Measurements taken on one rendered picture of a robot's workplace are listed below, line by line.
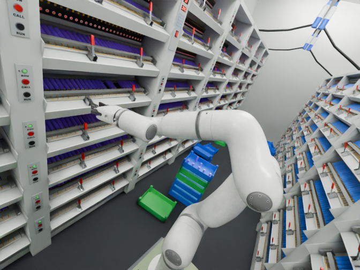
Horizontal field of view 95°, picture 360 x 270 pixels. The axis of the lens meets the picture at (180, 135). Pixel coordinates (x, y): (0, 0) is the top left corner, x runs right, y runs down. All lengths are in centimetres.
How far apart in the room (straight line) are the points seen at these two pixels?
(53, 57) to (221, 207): 73
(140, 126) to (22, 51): 40
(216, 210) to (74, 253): 109
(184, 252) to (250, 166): 39
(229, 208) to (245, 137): 23
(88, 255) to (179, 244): 88
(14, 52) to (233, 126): 65
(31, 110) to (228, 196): 73
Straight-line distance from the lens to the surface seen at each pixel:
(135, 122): 61
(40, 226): 128
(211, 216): 60
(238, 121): 45
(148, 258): 110
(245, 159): 44
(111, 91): 98
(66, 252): 147
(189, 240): 69
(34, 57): 73
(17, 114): 78
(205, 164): 169
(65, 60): 76
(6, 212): 119
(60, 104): 85
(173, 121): 51
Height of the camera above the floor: 133
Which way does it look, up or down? 27 degrees down
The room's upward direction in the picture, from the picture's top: 22 degrees clockwise
